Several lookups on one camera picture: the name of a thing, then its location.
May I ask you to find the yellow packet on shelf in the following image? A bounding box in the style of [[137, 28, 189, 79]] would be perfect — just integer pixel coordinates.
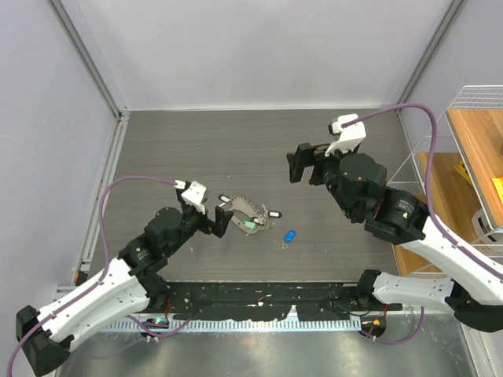
[[453, 161, 473, 186]]

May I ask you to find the black key tag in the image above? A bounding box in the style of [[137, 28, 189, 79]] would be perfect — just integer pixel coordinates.
[[218, 194, 231, 204]]

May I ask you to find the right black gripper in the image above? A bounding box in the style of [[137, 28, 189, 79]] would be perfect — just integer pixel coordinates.
[[285, 141, 355, 218]]

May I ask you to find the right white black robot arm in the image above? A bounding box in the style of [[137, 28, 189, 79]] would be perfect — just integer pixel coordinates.
[[286, 143, 502, 333]]

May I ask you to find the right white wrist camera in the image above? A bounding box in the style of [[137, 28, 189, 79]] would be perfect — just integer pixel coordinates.
[[325, 113, 366, 157]]

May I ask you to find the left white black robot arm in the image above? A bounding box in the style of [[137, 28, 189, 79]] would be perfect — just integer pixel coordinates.
[[16, 205, 233, 376]]

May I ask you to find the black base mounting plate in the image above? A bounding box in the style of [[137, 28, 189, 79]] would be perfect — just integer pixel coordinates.
[[157, 282, 383, 322]]

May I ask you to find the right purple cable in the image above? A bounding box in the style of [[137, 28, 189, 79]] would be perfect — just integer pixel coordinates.
[[343, 102, 503, 282]]

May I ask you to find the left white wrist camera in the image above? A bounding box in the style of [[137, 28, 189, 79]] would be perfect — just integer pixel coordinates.
[[174, 180, 207, 214]]

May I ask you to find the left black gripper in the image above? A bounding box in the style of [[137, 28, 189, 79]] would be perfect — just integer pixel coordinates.
[[165, 203, 233, 255]]

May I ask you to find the white device on shelf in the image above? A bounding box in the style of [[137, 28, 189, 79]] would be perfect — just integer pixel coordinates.
[[472, 209, 497, 244]]

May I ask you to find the white slotted cable duct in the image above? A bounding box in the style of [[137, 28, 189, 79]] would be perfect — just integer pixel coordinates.
[[102, 315, 362, 333]]

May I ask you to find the white wire shelf rack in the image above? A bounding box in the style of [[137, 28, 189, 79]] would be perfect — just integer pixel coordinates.
[[387, 85, 503, 276]]

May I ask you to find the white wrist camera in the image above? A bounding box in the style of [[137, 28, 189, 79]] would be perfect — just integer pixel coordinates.
[[174, 180, 207, 214], [325, 113, 366, 157]]

